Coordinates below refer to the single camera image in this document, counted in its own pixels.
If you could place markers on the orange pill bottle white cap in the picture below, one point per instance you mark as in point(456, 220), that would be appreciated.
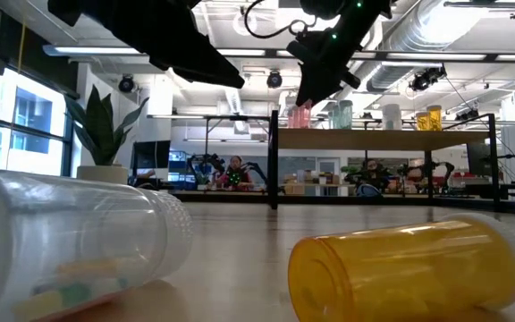
point(396, 268)
point(435, 118)
point(420, 123)

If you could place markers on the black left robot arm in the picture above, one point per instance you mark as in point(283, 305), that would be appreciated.
point(61, 6)

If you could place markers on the white plant pot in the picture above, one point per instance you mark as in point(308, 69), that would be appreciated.
point(103, 176)

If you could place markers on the person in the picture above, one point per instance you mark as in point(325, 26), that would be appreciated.
point(374, 167)
point(236, 163)

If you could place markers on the clear bottle blue pills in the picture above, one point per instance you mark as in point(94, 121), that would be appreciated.
point(392, 117)

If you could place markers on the blue black bag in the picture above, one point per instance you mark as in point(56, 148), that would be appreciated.
point(369, 191)

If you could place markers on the wooden shelf black frame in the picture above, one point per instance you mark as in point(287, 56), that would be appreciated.
point(374, 139)

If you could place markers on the teal pill bottle white cap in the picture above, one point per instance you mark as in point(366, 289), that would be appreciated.
point(346, 116)
point(330, 121)
point(335, 118)

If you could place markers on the black monitor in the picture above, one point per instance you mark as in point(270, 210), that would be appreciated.
point(150, 154)

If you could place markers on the black aluminium table frame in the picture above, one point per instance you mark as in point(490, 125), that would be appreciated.
point(222, 196)

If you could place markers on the green snake plant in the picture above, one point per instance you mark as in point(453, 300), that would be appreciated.
point(98, 134)

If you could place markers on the cardboard boxes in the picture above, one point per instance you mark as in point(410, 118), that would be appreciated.
point(300, 188)

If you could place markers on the black round overhead camera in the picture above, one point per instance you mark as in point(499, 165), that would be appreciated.
point(126, 84)
point(274, 79)

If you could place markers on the black ceiling track light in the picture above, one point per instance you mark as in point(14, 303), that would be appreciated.
point(425, 79)

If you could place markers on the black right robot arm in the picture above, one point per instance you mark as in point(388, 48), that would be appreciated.
point(329, 9)

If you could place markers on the linear ceiling light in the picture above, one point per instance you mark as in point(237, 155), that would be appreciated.
point(96, 50)

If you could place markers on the large clear pill bottle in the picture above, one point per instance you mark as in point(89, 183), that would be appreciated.
point(83, 232)

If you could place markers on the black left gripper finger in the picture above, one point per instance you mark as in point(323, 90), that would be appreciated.
point(174, 65)
point(190, 44)

